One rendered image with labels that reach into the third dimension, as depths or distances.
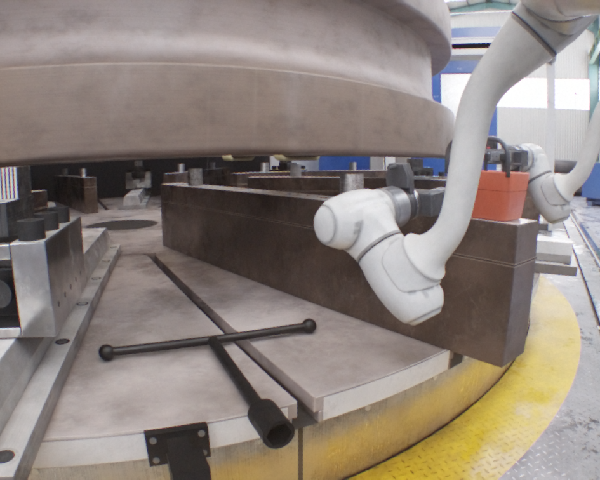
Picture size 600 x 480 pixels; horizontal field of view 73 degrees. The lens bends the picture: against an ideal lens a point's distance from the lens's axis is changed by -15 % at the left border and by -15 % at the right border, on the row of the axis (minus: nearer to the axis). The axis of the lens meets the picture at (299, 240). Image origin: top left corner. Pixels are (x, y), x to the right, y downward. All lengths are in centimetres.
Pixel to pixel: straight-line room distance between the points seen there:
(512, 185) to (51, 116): 122
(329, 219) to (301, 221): 86
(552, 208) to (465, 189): 82
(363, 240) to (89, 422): 67
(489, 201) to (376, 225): 43
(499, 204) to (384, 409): 61
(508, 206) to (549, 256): 125
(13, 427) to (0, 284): 34
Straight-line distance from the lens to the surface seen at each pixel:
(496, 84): 78
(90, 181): 500
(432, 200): 100
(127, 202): 515
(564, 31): 76
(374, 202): 89
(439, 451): 146
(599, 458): 157
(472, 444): 150
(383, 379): 119
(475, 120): 78
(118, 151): 134
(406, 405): 135
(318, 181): 341
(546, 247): 243
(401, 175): 99
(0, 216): 115
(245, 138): 142
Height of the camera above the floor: 84
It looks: 10 degrees down
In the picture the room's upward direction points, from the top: straight up
